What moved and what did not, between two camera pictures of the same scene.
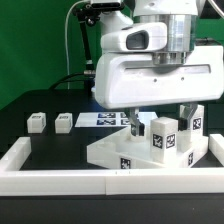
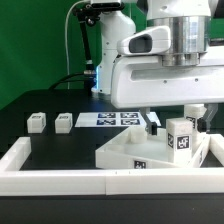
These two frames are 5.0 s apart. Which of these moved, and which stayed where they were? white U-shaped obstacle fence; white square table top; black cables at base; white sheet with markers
Moved: white square table top
Stayed: black cables at base; white sheet with markers; white U-shaped obstacle fence
